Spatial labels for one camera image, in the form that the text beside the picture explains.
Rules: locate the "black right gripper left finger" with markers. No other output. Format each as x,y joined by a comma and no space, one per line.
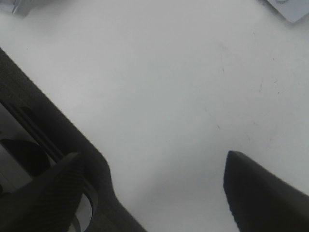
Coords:
59,200

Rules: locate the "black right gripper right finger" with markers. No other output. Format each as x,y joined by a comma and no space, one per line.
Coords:
261,202

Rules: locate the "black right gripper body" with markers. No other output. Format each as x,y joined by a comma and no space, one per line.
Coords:
54,132

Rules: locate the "white microwave oven body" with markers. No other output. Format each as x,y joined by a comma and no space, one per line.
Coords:
290,10

